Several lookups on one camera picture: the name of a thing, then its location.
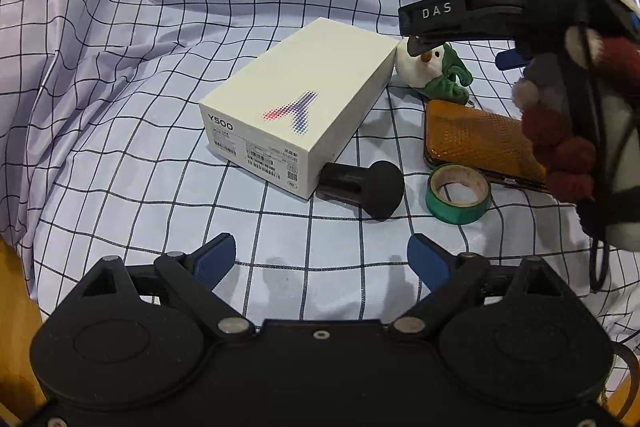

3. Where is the black cable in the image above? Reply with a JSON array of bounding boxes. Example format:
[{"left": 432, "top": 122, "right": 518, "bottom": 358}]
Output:
[{"left": 587, "top": 202, "right": 613, "bottom": 294}]

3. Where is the white cardboard box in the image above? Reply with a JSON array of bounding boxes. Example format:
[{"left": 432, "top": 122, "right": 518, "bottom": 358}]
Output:
[{"left": 198, "top": 17, "right": 399, "bottom": 202}]

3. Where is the brown leather case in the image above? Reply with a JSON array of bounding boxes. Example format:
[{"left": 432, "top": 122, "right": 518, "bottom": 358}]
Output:
[{"left": 422, "top": 99, "right": 551, "bottom": 194}]

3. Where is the black plastic knob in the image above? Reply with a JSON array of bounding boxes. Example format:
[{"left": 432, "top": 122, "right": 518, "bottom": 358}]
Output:
[{"left": 315, "top": 160, "right": 406, "bottom": 222}]

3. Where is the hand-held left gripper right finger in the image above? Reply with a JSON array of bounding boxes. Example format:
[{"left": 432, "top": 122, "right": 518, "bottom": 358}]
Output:
[{"left": 387, "top": 233, "right": 563, "bottom": 343}]

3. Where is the snowman plush with green scarf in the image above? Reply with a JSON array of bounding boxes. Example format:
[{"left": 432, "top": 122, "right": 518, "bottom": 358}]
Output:
[{"left": 394, "top": 39, "right": 473, "bottom": 108}]

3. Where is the white checked cloth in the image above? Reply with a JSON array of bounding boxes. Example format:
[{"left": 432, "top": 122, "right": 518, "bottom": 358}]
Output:
[{"left": 0, "top": 0, "right": 640, "bottom": 358}]

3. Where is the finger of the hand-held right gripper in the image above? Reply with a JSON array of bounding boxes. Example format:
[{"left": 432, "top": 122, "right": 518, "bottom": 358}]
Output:
[{"left": 496, "top": 49, "right": 528, "bottom": 72}]

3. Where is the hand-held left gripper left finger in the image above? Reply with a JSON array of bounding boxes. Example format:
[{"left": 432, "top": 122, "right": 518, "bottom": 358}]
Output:
[{"left": 80, "top": 232, "right": 256, "bottom": 343}]

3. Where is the green tape roll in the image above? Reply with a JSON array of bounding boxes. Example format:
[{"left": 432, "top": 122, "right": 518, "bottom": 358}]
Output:
[{"left": 426, "top": 163, "right": 493, "bottom": 226}]

